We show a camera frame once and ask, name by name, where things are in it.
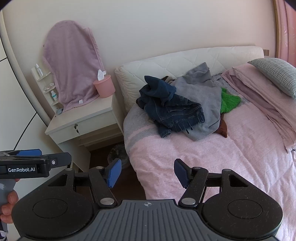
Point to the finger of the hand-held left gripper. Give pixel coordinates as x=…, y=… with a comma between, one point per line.
x=61, y=160
x=30, y=153

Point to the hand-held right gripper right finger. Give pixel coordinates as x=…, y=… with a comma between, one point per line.
x=181, y=172

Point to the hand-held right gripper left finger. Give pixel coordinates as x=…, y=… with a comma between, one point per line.
x=114, y=172

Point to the dark blue jeans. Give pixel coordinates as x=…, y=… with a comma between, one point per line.
x=175, y=111

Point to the person's left hand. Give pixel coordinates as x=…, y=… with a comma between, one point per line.
x=8, y=208

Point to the bed with pink sheet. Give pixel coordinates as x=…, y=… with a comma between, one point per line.
x=161, y=150

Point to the drawer key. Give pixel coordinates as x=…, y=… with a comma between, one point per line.
x=75, y=127

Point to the white nightstand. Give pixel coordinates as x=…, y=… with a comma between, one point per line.
x=92, y=111

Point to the brown garment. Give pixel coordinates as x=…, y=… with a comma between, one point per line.
x=223, y=129

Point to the white bottle with teal label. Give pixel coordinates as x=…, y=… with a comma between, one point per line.
x=54, y=95

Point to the white shelf organizer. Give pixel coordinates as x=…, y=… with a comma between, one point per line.
x=38, y=81

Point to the grey sweatshirt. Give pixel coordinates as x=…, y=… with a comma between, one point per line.
x=203, y=92

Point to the round pink tissue box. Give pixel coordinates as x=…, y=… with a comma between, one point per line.
x=105, y=88

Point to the green knit garment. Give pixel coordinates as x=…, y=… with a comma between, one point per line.
x=229, y=102

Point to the white tissue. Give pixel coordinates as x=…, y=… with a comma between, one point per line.
x=101, y=75

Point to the beige printed garment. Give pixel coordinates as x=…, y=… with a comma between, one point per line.
x=168, y=79

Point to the lilac towel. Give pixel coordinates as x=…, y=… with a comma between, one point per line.
x=69, y=58

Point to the white quilted headboard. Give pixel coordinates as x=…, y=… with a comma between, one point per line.
x=161, y=62

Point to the folded pink blanket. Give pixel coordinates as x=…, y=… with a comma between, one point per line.
x=266, y=97

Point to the grey checked pillow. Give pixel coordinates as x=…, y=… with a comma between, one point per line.
x=277, y=71

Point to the pink curtain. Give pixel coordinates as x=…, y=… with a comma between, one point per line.
x=286, y=30

